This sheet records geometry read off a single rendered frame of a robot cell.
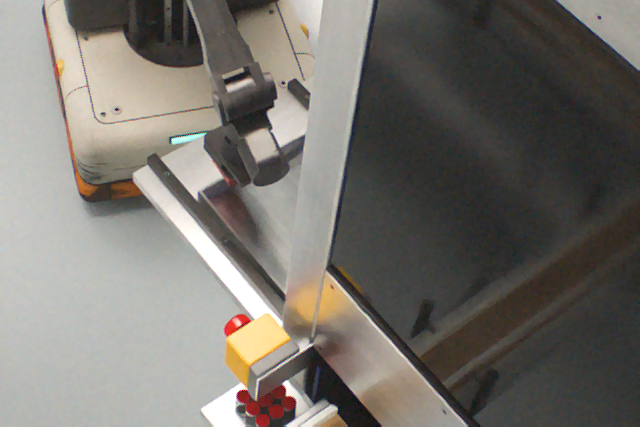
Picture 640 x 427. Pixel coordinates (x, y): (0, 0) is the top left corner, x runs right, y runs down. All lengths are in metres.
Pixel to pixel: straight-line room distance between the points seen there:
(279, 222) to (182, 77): 1.04
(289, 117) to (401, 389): 0.69
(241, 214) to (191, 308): 0.95
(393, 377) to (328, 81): 0.41
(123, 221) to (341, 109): 1.76
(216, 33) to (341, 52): 0.50
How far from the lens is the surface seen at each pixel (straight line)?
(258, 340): 1.57
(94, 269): 2.85
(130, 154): 2.76
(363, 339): 1.44
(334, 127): 1.23
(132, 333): 2.76
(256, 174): 1.66
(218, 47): 1.63
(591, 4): 0.87
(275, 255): 1.82
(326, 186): 1.31
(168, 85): 2.82
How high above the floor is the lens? 2.40
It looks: 53 degrees down
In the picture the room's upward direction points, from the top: 9 degrees clockwise
